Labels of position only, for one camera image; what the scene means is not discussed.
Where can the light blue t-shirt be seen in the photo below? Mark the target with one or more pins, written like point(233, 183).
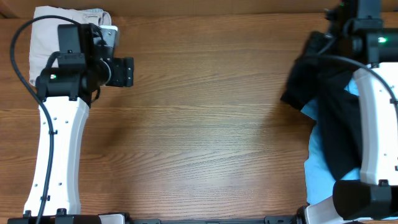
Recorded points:
point(318, 178)

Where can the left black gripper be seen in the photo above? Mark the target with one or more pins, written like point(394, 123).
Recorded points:
point(123, 71)

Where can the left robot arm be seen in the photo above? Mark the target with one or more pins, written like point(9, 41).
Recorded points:
point(66, 88)

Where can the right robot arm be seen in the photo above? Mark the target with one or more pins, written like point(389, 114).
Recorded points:
point(365, 43)

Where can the black t-shirt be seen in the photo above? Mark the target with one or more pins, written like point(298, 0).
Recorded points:
point(338, 111)

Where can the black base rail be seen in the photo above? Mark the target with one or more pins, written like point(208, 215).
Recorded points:
point(284, 219)

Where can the beige folded trousers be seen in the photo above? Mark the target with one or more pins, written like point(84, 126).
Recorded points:
point(44, 37)

